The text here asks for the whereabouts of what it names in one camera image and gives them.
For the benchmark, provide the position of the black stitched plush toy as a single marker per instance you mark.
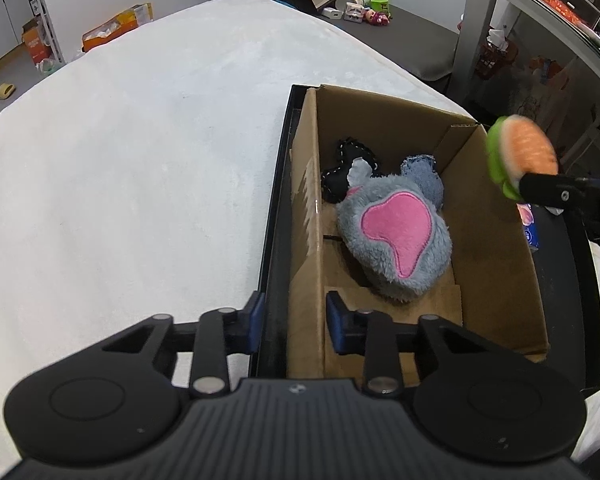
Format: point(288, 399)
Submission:
point(340, 180)

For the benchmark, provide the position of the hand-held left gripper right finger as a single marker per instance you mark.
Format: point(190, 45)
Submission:
point(336, 327)

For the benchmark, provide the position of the red plastic basket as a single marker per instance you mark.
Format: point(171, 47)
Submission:
point(495, 57)

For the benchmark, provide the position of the green cup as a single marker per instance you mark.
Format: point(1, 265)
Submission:
point(380, 4)

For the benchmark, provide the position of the white desk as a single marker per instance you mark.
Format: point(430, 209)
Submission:
point(472, 25)

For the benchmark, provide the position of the denim plush toy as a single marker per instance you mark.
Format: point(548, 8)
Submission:
point(425, 182)

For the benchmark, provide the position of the small orange box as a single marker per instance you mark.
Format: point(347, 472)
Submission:
point(36, 42)

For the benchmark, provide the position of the white charger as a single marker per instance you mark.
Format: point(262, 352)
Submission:
point(331, 13)

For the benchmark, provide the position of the orange carton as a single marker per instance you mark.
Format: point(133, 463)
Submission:
point(117, 27)

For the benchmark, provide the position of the black tray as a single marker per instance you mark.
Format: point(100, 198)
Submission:
point(275, 260)

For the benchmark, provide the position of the beige tote bag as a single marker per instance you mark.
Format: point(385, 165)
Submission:
point(545, 95)

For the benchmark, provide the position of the dark grey bench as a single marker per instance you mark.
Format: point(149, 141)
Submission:
point(420, 45)

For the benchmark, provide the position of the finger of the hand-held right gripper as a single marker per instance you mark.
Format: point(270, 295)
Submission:
point(550, 192)

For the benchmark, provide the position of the brown cardboard box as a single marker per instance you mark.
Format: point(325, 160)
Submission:
point(490, 270)

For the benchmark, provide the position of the yellow slipper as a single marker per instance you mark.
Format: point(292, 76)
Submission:
point(4, 91)

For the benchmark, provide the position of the orange slice plush toy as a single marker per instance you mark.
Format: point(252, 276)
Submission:
point(525, 147)

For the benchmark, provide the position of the red snack packet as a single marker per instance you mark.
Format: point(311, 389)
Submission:
point(550, 0)

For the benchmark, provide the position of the red bear toy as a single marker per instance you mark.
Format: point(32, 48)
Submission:
point(378, 17)

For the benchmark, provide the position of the grey and pink plush toy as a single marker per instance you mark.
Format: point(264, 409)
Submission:
point(367, 272)

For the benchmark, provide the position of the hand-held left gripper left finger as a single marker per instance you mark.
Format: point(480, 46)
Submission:
point(255, 322)

